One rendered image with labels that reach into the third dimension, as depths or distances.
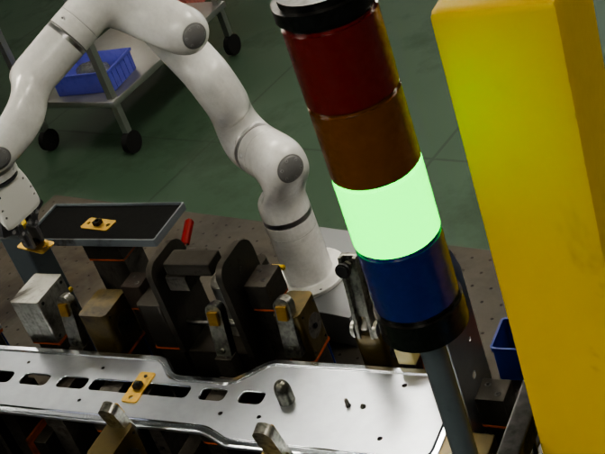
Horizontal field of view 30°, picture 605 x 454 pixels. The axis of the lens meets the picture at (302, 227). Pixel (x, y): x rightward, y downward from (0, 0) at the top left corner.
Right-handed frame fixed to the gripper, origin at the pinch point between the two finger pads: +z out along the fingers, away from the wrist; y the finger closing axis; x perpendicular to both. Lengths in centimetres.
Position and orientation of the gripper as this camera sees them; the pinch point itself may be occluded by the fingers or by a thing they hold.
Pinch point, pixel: (31, 236)
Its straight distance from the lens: 240.4
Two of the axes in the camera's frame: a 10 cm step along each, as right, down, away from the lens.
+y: -5.3, 6.2, -5.8
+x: 8.0, 1.5, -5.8
